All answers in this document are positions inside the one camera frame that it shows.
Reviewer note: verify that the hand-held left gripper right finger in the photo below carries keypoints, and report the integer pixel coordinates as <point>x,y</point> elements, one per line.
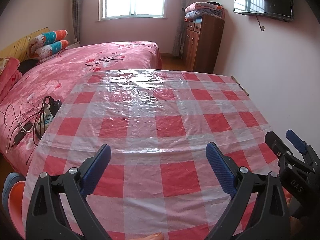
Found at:
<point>221,170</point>

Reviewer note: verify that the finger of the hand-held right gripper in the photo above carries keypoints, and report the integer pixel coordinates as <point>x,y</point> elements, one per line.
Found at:
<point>296,142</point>
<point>277,145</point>

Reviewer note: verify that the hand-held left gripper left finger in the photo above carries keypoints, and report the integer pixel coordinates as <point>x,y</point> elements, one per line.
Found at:
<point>96,170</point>

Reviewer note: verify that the white power strip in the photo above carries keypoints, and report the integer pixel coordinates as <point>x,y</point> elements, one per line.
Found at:
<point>46,122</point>

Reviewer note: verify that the black power adapter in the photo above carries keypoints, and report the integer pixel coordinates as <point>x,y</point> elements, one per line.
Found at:
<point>55,106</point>

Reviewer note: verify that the black flat device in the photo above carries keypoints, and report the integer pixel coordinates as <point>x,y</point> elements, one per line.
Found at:
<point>21,135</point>

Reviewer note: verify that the bed with pink cover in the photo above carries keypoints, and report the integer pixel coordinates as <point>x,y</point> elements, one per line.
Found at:
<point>75,65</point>

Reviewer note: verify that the wooden cabinet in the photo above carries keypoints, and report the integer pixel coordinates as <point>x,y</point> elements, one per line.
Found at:
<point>205,45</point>

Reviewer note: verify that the stacked pink pillows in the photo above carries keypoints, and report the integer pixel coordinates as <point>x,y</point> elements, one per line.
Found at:
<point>10,75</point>

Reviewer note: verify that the cartoon print folded quilt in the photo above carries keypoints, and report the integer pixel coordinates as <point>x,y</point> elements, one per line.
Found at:
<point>47,46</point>

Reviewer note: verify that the floral pillow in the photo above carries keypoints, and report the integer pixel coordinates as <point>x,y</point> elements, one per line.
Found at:
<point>3,63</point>

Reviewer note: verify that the grey plaid curtain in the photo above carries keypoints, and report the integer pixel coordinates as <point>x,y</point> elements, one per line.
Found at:
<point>180,30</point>
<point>78,10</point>

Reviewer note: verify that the yellow headboard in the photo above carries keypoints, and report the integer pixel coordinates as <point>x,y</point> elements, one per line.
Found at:
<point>17,46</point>

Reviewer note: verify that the folded blankets pile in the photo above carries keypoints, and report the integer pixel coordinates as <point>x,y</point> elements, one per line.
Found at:
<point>202,8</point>

